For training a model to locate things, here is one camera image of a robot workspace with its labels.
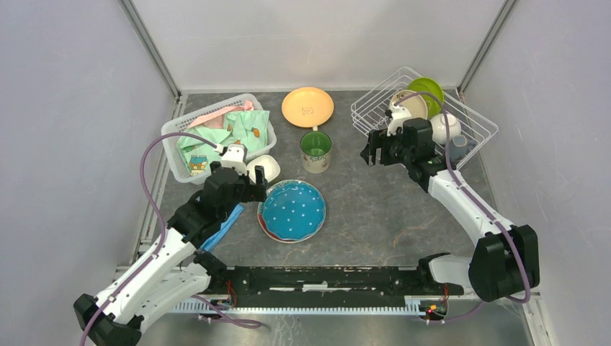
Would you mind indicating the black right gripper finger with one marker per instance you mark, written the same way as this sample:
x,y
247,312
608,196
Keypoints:
x,y
384,151
369,152

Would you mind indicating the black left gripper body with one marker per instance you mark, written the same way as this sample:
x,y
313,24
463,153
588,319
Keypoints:
x,y
247,192

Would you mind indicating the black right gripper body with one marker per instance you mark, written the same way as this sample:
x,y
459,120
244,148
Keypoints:
x,y
405,154

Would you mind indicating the white round bowl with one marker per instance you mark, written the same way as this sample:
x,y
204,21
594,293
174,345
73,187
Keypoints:
x,y
444,127

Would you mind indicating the cream floral plate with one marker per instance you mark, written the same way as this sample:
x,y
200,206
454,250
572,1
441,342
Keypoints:
x,y
416,105

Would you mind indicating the small white blue cup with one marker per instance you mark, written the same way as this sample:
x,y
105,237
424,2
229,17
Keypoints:
x,y
460,146

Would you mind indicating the green interior mug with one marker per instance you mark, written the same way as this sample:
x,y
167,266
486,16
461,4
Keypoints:
x,y
315,149

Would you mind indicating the lime green plate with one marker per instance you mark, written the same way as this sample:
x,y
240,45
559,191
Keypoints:
x,y
440,93

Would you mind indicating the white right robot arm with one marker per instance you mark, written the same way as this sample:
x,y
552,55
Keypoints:
x,y
505,261

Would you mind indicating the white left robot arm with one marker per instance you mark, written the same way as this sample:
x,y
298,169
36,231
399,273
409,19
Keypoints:
x,y
121,313

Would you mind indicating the blue dotted plate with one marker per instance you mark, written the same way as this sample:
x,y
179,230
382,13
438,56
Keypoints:
x,y
292,211

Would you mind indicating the green printed cloth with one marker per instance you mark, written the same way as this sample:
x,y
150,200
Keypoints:
x,y
248,128

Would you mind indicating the blue printed cloth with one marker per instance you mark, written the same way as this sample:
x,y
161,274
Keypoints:
x,y
210,243

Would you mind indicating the pink cloth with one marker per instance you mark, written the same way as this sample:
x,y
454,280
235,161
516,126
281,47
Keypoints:
x,y
215,118

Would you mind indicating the orange plate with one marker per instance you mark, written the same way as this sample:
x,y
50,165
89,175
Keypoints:
x,y
307,107

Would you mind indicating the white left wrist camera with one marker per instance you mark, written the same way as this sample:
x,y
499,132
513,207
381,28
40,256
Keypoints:
x,y
233,157

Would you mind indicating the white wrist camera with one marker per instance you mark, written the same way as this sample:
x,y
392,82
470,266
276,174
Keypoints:
x,y
398,116
233,157

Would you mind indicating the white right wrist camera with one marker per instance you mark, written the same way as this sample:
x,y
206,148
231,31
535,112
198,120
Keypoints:
x,y
398,116

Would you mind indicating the white wire dish rack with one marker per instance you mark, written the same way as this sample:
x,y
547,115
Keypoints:
x,y
368,112

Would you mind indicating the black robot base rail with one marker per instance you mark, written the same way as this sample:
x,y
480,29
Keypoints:
x,y
319,287

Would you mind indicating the aluminium corner post right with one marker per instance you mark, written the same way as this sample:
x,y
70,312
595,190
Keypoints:
x,y
487,43

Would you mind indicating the aluminium corner post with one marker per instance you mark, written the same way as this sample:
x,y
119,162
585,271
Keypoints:
x,y
487,43
149,45

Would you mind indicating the aluminium corner post left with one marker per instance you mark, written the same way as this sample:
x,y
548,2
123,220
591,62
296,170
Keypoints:
x,y
149,45

